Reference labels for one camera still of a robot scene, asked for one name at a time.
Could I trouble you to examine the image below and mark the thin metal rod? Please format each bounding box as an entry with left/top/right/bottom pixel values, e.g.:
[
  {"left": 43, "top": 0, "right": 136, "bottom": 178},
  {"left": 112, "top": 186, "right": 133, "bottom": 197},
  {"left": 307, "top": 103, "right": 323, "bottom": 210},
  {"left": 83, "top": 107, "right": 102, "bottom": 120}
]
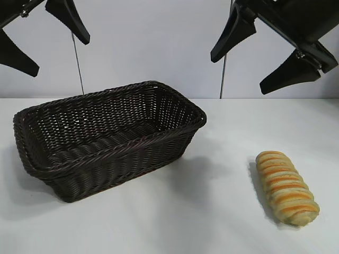
[
  {"left": 70, "top": 31, "right": 85, "bottom": 95},
  {"left": 219, "top": 54, "right": 227, "bottom": 99}
]

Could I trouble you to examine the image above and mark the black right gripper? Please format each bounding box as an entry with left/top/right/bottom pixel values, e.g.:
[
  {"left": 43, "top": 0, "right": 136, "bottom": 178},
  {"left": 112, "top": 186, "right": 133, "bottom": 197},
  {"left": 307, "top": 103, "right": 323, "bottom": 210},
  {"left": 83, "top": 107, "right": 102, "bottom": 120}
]
[{"left": 210, "top": 0, "right": 339, "bottom": 95}]

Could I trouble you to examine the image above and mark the long striped bread loaf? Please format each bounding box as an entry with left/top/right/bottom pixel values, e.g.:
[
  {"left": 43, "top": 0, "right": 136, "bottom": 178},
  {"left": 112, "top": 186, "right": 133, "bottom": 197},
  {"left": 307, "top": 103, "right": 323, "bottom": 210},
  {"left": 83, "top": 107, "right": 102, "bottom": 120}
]
[{"left": 255, "top": 150, "right": 320, "bottom": 224}]

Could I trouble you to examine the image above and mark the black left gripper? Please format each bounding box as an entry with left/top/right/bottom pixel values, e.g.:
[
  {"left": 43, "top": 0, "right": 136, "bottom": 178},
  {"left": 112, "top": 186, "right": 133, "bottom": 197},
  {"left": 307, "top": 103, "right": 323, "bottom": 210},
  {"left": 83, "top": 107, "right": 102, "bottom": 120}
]
[{"left": 0, "top": 0, "right": 91, "bottom": 78}]

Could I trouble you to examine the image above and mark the dark brown woven basket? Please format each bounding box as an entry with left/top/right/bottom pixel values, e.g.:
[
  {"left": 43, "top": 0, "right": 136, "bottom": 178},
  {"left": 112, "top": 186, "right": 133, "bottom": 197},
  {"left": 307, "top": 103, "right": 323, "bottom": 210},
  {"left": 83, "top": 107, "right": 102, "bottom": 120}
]
[{"left": 13, "top": 80, "right": 207, "bottom": 204}]

